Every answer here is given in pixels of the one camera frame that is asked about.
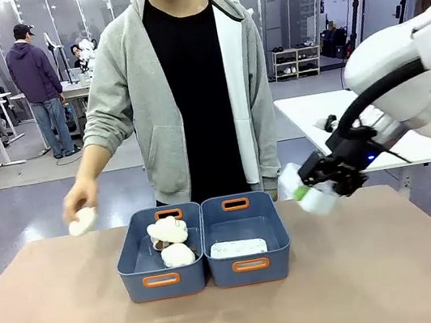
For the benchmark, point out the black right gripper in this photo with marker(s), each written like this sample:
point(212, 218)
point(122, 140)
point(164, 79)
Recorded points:
point(355, 149)

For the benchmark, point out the white plush sheep toy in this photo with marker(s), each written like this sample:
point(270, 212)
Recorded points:
point(178, 255)
point(167, 230)
point(82, 222)

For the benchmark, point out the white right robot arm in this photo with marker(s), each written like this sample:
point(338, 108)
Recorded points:
point(414, 97)

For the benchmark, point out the person's right forearm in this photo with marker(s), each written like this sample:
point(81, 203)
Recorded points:
point(92, 160)

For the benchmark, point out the person's right hand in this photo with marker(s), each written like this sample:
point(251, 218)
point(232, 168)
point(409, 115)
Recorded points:
point(81, 197)

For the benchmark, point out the black and white table object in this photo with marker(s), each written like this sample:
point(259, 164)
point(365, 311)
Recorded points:
point(328, 123)

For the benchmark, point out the white side table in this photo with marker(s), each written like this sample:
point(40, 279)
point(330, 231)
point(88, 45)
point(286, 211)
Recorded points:
point(306, 110)

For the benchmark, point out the white shoe rack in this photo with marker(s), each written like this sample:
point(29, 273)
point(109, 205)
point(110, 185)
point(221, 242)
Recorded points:
point(297, 62)

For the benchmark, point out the black bags pile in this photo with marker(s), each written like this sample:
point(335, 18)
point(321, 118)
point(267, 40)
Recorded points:
point(334, 42)

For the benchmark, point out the black tripod with light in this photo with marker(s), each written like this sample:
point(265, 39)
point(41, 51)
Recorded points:
point(356, 16)

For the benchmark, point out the person in grey hoodie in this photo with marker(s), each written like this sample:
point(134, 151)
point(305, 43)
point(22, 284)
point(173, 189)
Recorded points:
point(148, 98)

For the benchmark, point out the seated person with black hair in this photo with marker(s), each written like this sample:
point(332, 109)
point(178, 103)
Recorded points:
point(80, 56)

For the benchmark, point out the man in purple hoodie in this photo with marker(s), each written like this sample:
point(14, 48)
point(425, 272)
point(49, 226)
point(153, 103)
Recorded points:
point(33, 75)

